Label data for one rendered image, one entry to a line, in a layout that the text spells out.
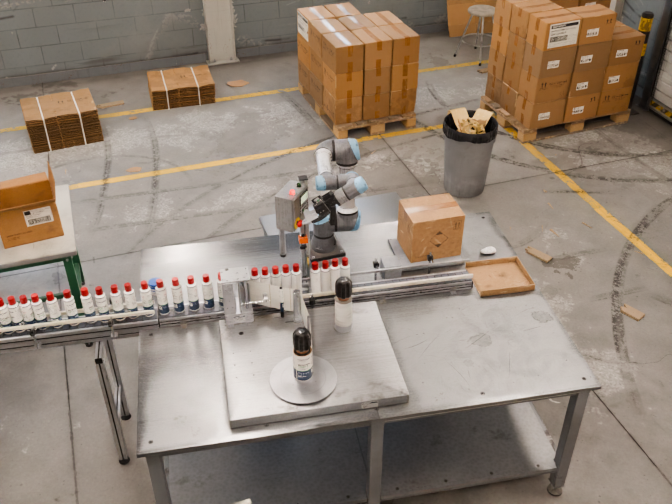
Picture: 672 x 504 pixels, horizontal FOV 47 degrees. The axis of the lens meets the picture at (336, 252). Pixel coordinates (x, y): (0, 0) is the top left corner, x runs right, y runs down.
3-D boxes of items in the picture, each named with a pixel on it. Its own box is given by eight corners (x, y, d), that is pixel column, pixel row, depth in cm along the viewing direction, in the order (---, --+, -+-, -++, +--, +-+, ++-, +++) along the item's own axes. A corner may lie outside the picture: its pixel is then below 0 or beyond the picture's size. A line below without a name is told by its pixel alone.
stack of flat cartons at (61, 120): (33, 154, 703) (24, 122, 684) (27, 129, 743) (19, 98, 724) (105, 141, 724) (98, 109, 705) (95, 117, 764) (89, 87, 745)
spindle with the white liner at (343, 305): (336, 334, 376) (336, 286, 359) (332, 322, 383) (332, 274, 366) (354, 331, 378) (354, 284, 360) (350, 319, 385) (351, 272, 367)
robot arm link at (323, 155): (310, 137, 412) (315, 176, 370) (331, 136, 412) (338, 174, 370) (311, 157, 418) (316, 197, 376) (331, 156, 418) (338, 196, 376)
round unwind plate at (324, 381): (274, 409, 337) (274, 407, 336) (266, 361, 361) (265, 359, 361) (342, 399, 342) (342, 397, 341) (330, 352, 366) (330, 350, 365)
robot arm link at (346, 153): (333, 226, 439) (330, 135, 413) (359, 224, 440) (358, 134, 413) (335, 236, 429) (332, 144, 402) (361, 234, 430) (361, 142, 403)
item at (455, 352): (136, 458, 324) (136, 455, 323) (141, 252, 443) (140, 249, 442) (601, 389, 356) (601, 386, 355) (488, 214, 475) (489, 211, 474)
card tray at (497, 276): (480, 297, 407) (481, 291, 405) (465, 267, 428) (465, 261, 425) (534, 290, 412) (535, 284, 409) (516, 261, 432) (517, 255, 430)
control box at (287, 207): (276, 228, 378) (274, 195, 367) (291, 211, 391) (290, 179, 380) (294, 233, 375) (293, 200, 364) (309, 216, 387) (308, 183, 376)
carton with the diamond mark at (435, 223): (410, 263, 428) (413, 223, 412) (396, 239, 446) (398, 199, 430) (461, 255, 434) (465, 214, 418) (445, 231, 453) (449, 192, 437)
